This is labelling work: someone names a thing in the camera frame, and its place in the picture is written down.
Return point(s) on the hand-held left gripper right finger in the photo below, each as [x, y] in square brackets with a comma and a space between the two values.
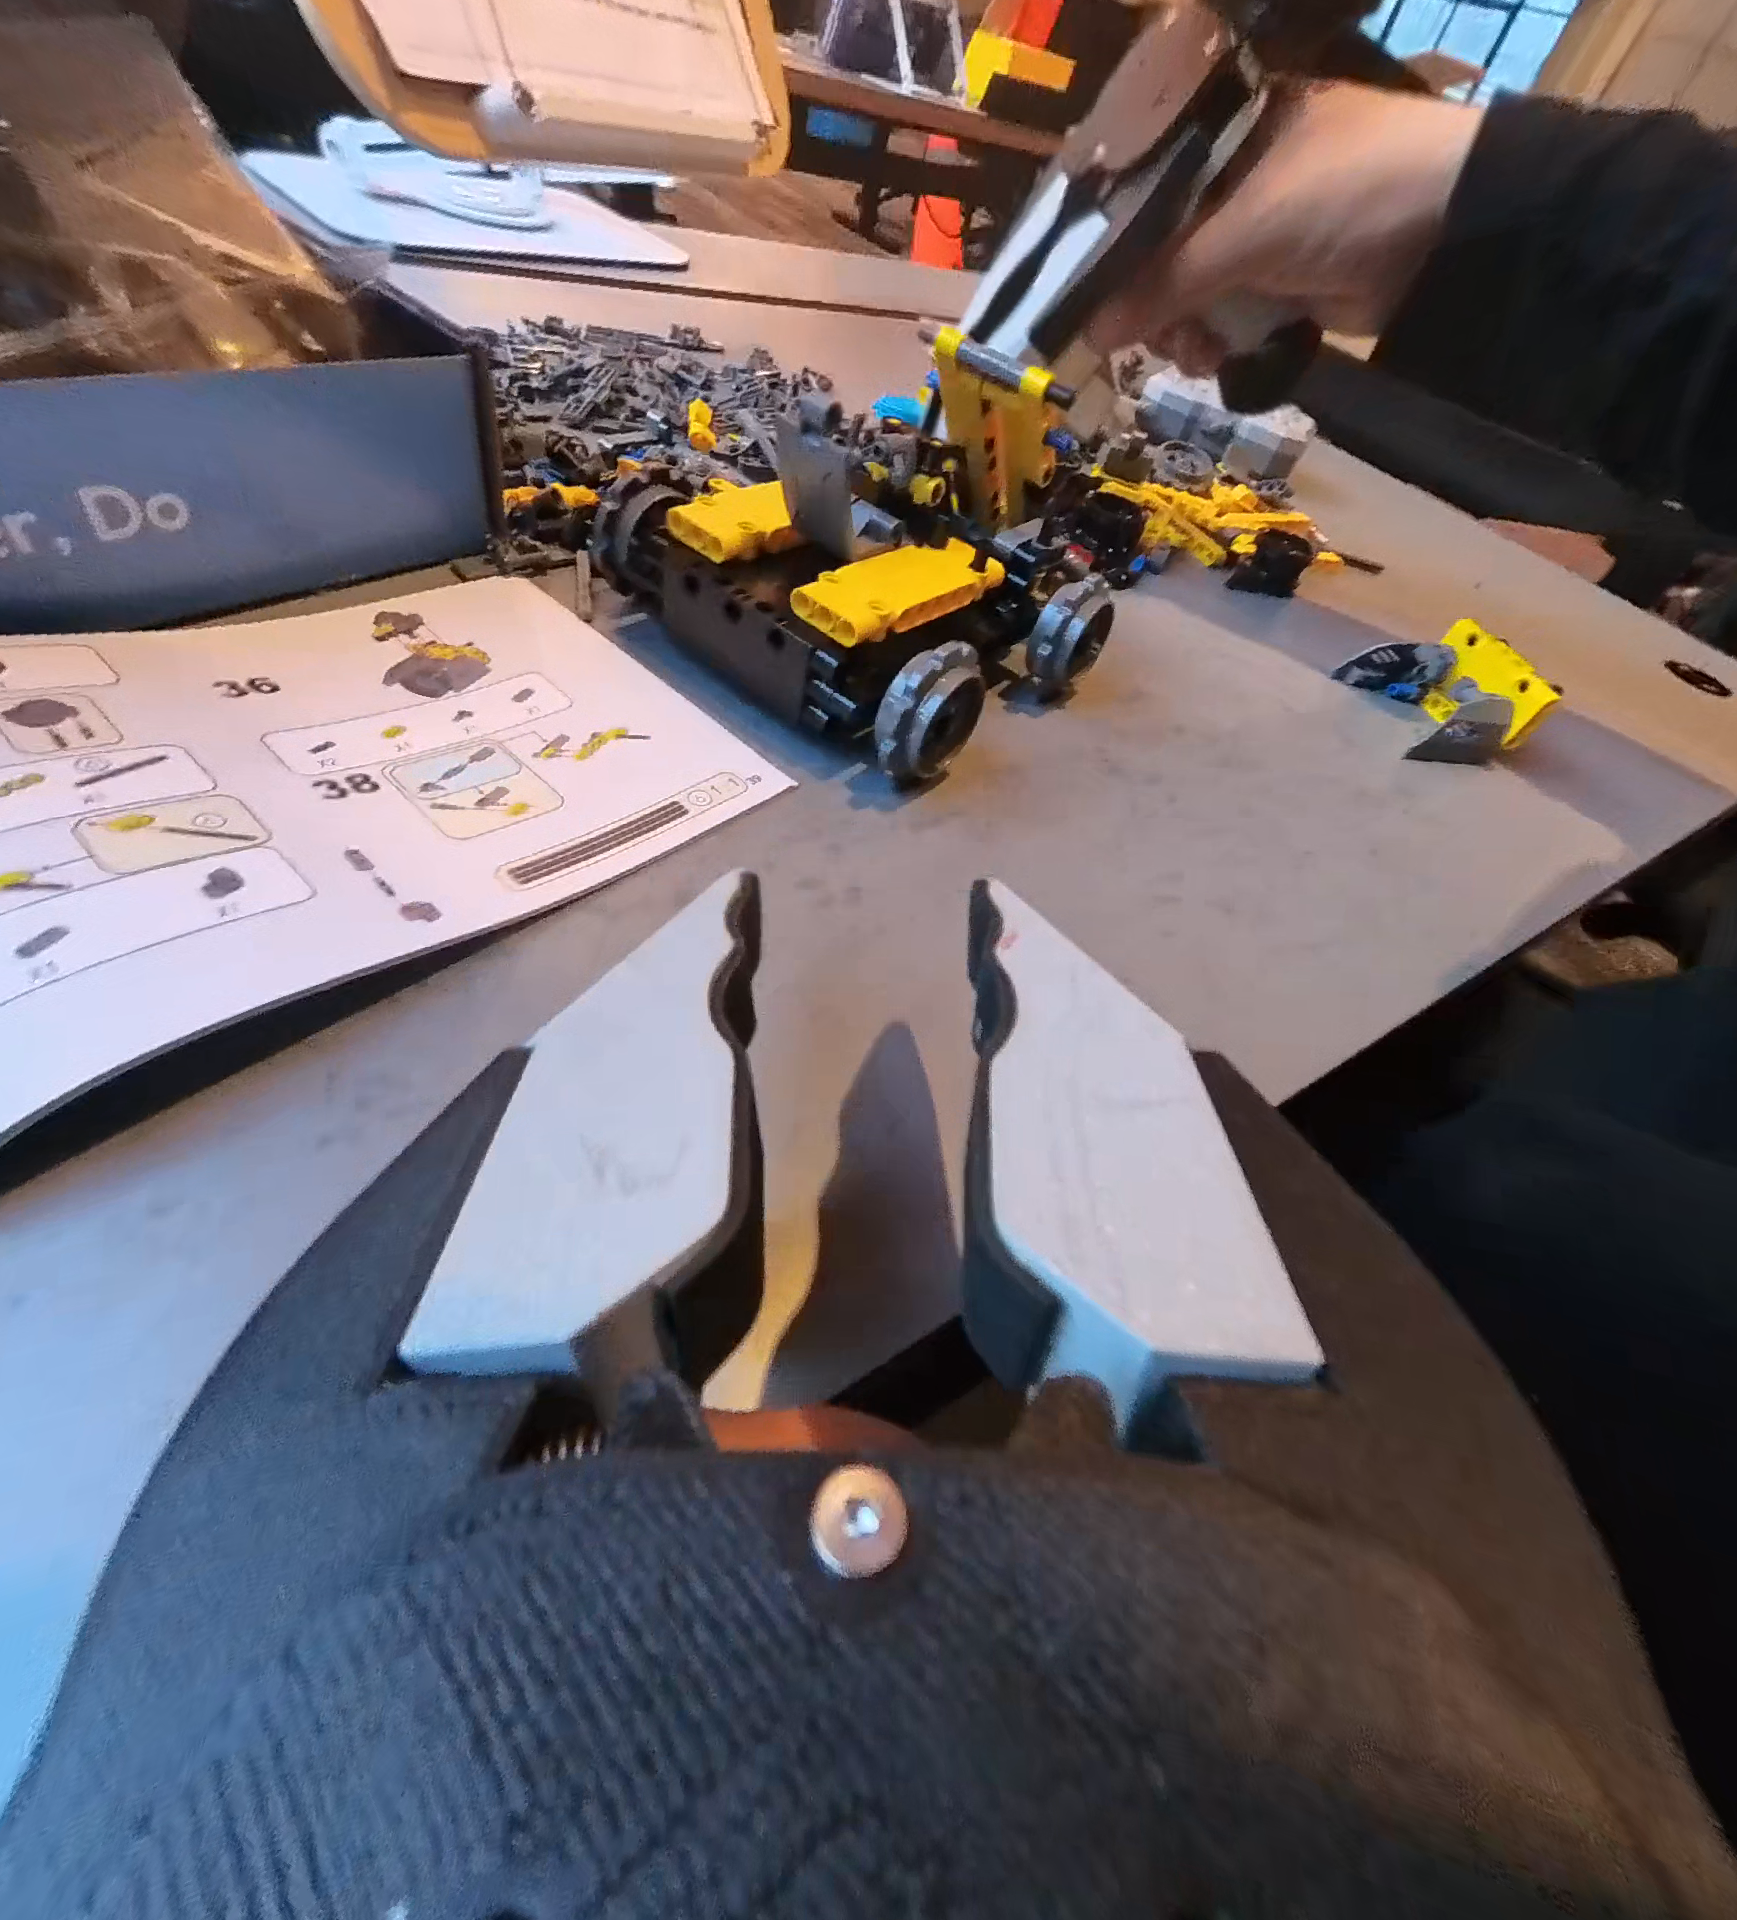
[1124, 1188]

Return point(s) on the background wooden table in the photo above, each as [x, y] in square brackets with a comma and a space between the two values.
[881, 96]

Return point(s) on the white instruction booklet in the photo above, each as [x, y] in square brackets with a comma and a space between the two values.
[357, 929]

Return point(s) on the pile of loose grey bricks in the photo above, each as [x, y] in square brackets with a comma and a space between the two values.
[612, 376]

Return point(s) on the grey and yellow brick assembly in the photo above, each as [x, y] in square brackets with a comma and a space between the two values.
[1466, 736]

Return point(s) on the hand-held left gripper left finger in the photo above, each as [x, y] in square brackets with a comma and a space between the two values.
[582, 1188]

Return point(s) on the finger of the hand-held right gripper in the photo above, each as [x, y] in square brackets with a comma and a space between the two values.
[1152, 195]
[1092, 135]

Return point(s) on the yellow beam with grey axle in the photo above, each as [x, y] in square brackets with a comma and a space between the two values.
[989, 435]

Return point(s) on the yellow frame brick with pins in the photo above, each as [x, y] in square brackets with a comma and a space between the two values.
[1506, 691]

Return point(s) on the person's right hand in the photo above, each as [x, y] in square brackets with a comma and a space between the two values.
[1334, 212]

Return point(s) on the black desk grommet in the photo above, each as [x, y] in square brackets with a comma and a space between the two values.
[1698, 677]

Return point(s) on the clear plastic bag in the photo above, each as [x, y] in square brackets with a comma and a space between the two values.
[88, 195]

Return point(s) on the window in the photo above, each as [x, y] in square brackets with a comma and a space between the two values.
[1481, 41]

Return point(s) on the yellow black brick vehicle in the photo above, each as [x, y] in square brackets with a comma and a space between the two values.
[871, 603]

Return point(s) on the grey desk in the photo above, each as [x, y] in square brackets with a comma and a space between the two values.
[1231, 871]

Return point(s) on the orange cone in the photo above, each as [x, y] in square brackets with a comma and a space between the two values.
[940, 231]

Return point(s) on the dark blue cardboard box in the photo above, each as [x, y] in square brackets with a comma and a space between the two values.
[286, 449]

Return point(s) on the yellow box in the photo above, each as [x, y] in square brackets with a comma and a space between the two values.
[1020, 62]

